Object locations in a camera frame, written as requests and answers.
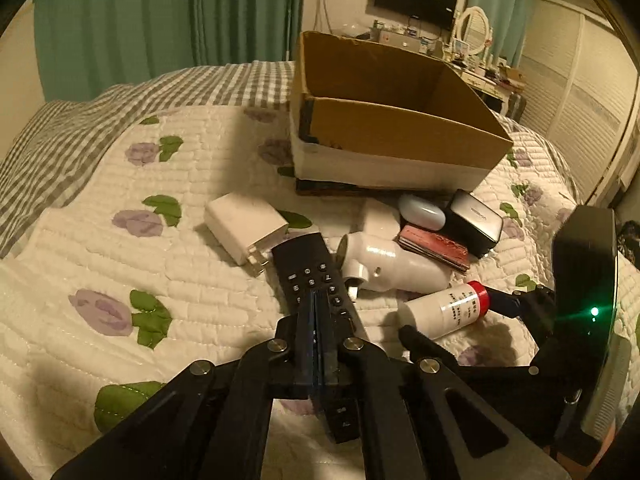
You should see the black silver charger block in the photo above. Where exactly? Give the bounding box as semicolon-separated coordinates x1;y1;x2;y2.
442;190;503;259

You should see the white oval vanity mirror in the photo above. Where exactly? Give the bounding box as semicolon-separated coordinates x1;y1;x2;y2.
452;6;492;56

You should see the small white usb charger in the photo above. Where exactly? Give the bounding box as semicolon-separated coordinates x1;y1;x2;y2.
357;198;401;240

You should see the light blue earbuds case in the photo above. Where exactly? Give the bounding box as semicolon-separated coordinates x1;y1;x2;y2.
398;194;446;231

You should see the white cylindrical plug device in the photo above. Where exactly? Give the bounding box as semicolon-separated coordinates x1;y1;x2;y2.
336;232;452;295

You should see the white floral quilt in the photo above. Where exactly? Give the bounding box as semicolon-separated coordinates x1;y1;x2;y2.
0;103;640;480

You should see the white louvered wardrobe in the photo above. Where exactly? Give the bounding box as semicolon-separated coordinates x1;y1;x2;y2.
518;0;639;205

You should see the grey checked bedsheet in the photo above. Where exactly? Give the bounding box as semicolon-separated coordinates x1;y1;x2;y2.
1;61;294;257

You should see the cluttered white dresser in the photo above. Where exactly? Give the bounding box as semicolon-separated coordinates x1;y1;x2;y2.
338;20;526;120

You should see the pink card pack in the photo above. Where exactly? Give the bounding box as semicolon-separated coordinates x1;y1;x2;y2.
397;224;470;272

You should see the open cardboard box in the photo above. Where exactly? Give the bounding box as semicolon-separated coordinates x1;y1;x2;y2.
290;32;513;192

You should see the teal window curtain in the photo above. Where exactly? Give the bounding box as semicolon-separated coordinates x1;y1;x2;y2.
35;0;302;101

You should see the black tv remote control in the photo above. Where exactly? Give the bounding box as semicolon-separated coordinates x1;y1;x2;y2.
271;233;367;443

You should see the white bottle red cap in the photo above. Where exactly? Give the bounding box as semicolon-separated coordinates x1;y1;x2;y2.
397;281;490;339

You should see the large white power adapter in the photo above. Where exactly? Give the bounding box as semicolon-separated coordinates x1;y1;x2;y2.
204;192;288;275

